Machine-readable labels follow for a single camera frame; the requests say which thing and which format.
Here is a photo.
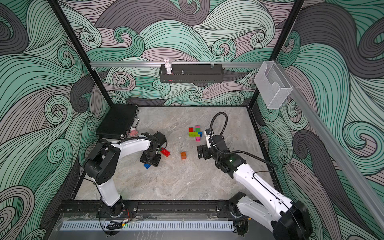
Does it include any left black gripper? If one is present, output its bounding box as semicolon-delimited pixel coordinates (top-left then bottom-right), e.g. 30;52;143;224
142;151;163;167

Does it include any orange lego brick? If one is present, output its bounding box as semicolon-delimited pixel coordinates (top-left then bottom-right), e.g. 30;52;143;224
181;152;187;160

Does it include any lime long lego brick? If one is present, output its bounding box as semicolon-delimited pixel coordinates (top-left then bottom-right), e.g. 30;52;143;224
189;132;200;137

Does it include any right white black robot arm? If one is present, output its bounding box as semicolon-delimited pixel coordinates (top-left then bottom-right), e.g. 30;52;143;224
198;112;313;240

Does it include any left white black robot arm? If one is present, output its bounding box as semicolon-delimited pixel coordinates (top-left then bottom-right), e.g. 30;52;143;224
83;132;168;218

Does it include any red long lego brick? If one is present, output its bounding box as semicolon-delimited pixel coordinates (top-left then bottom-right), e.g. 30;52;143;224
160;149;171;157

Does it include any pink small toy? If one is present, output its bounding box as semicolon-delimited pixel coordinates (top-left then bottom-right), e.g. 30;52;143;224
129;128;139;137

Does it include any black case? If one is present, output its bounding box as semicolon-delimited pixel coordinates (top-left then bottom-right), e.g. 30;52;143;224
96;104;139;140

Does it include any white pink bunny figurine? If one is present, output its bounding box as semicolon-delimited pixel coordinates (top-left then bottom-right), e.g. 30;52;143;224
164;59;173;75

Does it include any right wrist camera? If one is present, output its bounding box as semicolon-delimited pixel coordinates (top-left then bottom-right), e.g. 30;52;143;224
204;129;211;149

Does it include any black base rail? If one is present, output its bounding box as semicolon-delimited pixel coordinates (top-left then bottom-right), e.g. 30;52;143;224
58;200;240;219

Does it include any black wall shelf tray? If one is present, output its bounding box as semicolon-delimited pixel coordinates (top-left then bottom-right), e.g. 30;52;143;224
159;64;224;84

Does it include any horizontal aluminium rail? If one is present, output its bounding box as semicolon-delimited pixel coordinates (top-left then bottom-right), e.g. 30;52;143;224
90;61;262;69

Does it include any clear acrylic wall holder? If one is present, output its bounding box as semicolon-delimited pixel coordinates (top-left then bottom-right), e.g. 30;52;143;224
255;61;293;110

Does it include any white slotted cable duct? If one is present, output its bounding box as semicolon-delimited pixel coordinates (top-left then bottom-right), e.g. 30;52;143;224
59;220;235;232

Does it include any right wall aluminium rail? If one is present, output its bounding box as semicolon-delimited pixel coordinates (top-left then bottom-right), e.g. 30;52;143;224
275;62;384;230

